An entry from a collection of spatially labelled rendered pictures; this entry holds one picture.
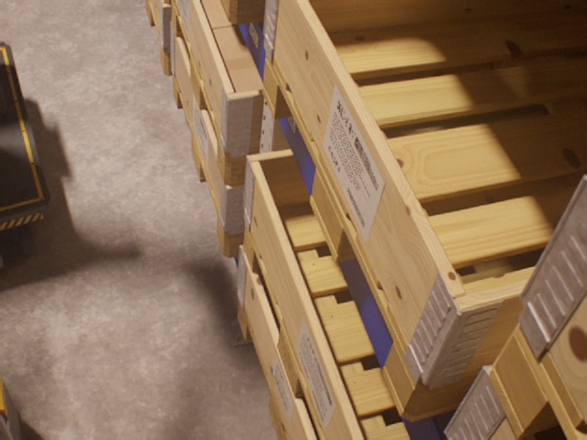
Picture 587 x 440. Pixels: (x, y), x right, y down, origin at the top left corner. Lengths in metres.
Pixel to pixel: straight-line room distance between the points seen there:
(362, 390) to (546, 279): 1.03
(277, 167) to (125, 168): 1.34
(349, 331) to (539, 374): 1.04
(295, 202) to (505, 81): 0.67
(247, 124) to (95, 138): 1.29
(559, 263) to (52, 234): 2.41
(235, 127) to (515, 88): 0.79
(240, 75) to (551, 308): 1.56
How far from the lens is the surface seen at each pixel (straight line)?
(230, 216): 2.36
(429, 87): 1.58
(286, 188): 1.98
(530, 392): 0.88
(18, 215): 2.65
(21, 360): 2.71
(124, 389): 2.61
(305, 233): 1.99
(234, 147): 2.15
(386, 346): 1.43
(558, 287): 0.78
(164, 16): 2.93
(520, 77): 1.68
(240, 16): 1.88
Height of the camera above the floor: 2.32
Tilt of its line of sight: 50 degrees down
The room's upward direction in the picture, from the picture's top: 7 degrees clockwise
